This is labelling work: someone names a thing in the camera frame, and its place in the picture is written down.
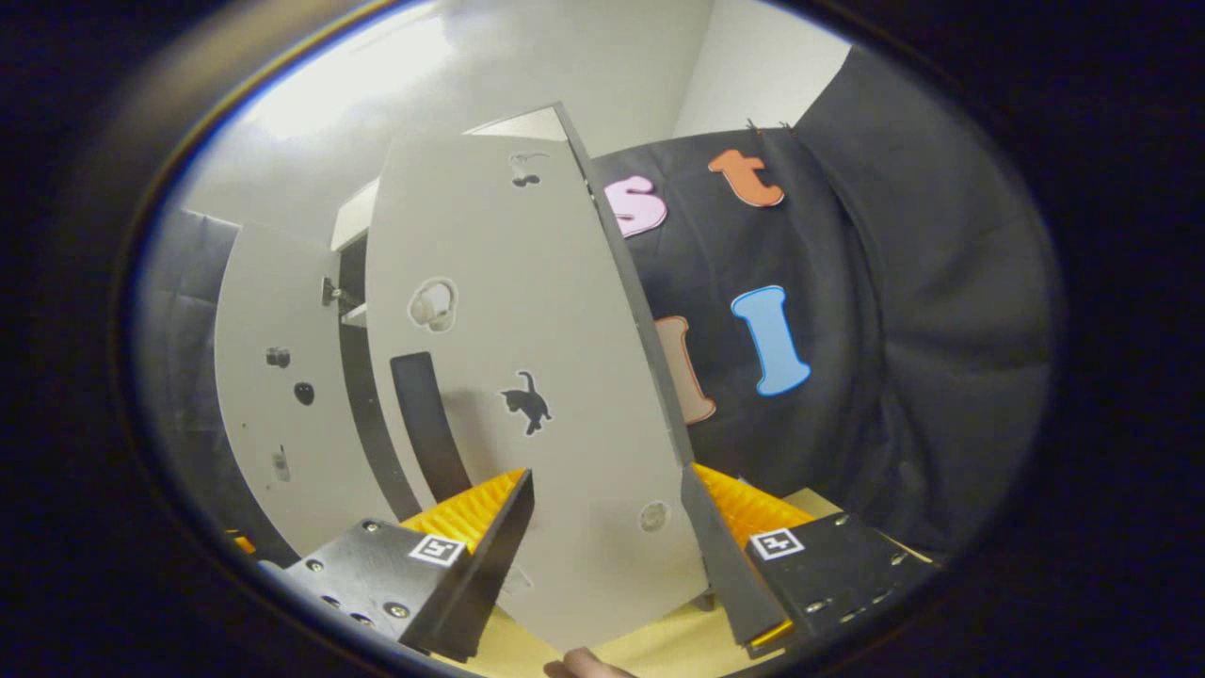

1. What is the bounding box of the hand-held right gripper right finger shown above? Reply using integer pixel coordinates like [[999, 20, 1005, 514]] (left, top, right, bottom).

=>
[[680, 461, 942, 660]]

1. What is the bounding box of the white shoe cabinet door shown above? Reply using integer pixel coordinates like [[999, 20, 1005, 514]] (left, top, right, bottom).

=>
[[215, 221, 396, 557], [365, 104, 712, 653]]

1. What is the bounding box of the white shoe cabinet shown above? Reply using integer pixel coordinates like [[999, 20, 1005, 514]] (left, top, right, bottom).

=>
[[325, 104, 570, 524]]

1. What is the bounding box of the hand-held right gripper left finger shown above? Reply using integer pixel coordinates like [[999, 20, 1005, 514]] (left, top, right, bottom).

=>
[[282, 468, 536, 663]]

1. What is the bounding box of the black door handle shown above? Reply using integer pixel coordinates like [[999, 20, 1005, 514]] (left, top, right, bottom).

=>
[[391, 351, 472, 505]]

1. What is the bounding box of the black backdrop cloth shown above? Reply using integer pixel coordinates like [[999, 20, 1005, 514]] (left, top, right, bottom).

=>
[[141, 207, 236, 528], [588, 42, 1065, 557]]

